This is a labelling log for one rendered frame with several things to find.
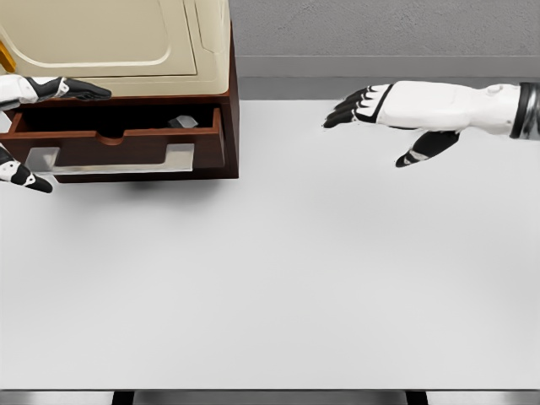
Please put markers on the gold fitting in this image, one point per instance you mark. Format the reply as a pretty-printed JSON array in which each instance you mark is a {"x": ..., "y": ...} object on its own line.
[{"x": 6, "y": 57}]

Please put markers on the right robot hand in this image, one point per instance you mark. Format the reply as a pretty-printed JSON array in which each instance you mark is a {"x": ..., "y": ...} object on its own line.
[{"x": 422, "y": 105}]

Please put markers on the brown cabinet with cream top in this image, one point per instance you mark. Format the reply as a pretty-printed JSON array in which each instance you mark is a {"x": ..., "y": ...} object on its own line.
[{"x": 126, "y": 42}]

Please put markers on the grey switch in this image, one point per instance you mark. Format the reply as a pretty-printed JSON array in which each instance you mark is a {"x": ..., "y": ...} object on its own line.
[{"x": 182, "y": 122}]

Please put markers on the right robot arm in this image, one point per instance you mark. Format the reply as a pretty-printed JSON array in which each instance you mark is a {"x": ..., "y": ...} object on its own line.
[{"x": 506, "y": 107}]

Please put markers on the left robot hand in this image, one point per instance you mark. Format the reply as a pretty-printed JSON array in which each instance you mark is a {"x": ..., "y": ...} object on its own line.
[{"x": 50, "y": 88}]

